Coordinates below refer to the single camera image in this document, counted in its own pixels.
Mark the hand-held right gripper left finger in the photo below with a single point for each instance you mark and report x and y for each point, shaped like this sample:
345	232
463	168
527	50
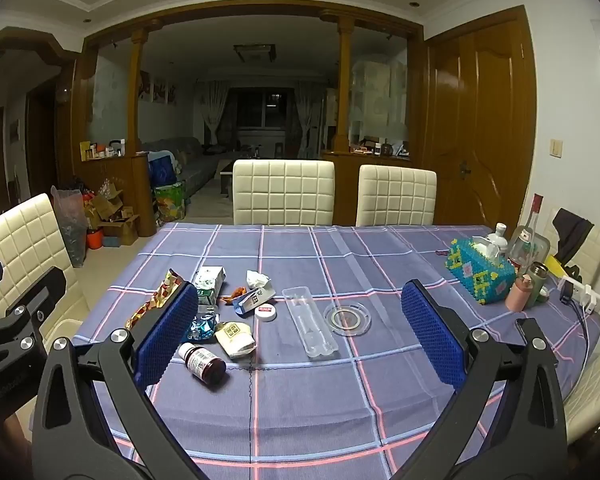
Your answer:
167	332

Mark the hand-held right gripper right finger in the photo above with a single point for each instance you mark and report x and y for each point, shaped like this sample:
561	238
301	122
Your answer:
432	332

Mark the red and gold foil wrapper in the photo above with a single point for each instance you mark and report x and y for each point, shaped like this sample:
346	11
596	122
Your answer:
150	302

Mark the blue foil wrapper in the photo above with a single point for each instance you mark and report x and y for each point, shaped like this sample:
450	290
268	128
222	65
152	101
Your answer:
203	326

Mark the white plastic bin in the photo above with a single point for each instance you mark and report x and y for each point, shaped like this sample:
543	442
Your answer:
67	320

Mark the brown medicine bottle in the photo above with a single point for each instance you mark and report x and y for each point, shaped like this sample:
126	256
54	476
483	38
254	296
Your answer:
203	361

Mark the green and white carton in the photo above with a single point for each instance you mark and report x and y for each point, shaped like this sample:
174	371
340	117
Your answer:
210	285

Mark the yellow and white packet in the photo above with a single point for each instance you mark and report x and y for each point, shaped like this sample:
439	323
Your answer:
235	338

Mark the orange wrapper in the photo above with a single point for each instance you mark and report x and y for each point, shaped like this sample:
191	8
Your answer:
236	292

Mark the clear round plastic lid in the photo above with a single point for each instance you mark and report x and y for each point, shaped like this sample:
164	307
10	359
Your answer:
347	317

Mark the blue and white paper box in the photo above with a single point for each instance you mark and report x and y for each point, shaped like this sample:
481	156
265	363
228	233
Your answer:
252	301

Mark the white round lid red label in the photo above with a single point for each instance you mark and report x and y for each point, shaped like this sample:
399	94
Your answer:
265	313

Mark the white tissue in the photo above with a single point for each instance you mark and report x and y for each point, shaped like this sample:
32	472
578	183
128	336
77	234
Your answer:
257	277

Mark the clear plastic blister tray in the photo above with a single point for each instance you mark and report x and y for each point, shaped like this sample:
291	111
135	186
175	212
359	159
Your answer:
310	330

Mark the grey plastic bag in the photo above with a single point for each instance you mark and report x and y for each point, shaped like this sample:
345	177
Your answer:
70	225

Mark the orange bucket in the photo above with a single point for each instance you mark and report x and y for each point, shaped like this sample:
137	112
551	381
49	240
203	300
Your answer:
95	239

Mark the beaded turquoise tissue box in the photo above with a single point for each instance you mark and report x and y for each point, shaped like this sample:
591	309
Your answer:
480	272

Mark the black phone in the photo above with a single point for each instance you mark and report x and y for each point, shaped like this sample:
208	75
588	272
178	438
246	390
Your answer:
527	327

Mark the pink thermos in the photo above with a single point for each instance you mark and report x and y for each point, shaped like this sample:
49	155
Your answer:
520	292

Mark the pile of cardboard boxes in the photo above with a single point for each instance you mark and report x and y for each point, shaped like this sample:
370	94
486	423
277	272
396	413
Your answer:
115	217

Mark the white plastic bottle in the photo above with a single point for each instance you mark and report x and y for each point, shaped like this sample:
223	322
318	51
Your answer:
498	242

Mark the green thermos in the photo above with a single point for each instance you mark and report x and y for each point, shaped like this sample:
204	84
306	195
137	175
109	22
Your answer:
539	277

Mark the glass bottle with red cap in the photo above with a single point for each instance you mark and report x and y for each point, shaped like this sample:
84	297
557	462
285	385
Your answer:
525	245

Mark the green printed bag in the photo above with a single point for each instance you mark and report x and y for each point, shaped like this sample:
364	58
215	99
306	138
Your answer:
170	202

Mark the row of small shelf bottles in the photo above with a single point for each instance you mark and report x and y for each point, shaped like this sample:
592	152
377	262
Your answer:
102	150

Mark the blue plaid tablecloth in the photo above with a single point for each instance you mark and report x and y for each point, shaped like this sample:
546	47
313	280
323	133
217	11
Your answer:
300	410

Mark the white power strip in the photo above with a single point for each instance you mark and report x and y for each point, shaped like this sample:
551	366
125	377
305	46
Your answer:
587	296

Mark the blue bag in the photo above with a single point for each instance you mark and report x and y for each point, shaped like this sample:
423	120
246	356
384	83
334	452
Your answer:
161	170

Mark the coffee table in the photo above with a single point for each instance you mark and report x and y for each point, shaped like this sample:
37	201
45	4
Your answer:
227	175

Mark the dark cloth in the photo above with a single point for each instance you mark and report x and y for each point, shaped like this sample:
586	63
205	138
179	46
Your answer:
572	235

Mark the grey sofa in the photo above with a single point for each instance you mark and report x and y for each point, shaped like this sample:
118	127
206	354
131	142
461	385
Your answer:
195	160

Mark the clutter on wooden counter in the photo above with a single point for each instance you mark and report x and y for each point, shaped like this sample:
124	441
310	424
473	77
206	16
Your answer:
380	147

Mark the wooden double door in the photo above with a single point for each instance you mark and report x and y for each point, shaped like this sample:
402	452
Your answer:
480	120

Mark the patterned curtain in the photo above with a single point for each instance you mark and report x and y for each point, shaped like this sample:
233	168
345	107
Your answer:
307	115
212	110

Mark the wooden archway partition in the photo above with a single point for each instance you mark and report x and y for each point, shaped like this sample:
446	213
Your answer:
342	110

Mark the dark window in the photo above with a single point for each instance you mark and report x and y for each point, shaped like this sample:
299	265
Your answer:
262	110

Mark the rectangular ceiling lamp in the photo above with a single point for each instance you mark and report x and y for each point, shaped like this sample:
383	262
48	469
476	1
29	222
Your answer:
254	53

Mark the wall light switch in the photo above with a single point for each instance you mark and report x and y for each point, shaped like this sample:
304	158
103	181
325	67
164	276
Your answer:
557	147

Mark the row of wall pictures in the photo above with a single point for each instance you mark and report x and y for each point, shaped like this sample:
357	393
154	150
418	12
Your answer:
157	87

